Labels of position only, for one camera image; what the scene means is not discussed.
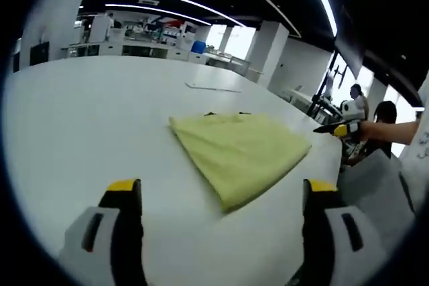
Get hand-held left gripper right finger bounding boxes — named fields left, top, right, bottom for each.
left=301, top=178, right=386, bottom=286

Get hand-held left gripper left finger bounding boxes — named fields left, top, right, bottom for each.
left=60, top=178, right=148, bottom=286

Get yellow and black garment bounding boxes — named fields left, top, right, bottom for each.
left=168, top=111, right=313, bottom=214

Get black stand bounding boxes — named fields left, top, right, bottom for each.
left=312, top=50, right=347, bottom=118

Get white counter cabinets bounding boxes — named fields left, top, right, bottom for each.
left=62, top=36, right=192, bottom=62

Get black bin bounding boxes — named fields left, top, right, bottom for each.
left=29, top=41, right=51, bottom=66

